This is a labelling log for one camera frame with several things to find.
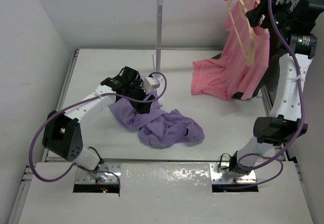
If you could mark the dark grey t shirt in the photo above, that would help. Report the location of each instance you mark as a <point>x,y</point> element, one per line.
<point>246,62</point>

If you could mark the pink t shirt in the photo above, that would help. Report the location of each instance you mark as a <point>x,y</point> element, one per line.
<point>203,72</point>

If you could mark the purple t shirt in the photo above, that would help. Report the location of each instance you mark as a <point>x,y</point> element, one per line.
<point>158,128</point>

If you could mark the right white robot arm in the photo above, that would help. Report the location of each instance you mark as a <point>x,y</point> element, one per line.
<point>292,48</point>

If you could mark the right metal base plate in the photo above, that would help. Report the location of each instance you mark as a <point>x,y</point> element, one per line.
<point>220,175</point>

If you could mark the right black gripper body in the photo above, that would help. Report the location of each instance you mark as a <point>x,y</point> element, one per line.
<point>282,14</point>

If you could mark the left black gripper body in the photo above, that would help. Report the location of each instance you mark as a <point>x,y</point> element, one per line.
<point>138,92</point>

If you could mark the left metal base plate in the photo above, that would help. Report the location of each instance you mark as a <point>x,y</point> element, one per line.
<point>104,177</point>

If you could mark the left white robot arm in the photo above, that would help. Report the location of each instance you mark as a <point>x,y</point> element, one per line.
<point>63,135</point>

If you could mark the beige hanger in pink shirt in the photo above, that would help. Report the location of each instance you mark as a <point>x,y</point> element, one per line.
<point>260,23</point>

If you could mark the metal base plate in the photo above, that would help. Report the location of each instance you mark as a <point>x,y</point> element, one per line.
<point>220,175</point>
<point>104,177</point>

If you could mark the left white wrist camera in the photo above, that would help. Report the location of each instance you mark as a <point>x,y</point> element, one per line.
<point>150,83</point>

